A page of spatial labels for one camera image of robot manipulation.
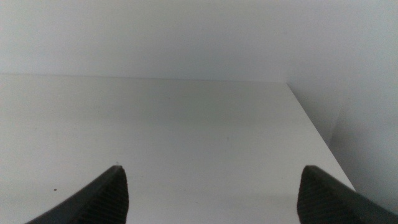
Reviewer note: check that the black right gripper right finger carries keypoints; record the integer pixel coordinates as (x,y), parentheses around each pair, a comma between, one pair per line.
(323,202)

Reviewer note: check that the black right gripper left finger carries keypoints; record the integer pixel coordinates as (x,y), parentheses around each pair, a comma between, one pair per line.
(102,199)

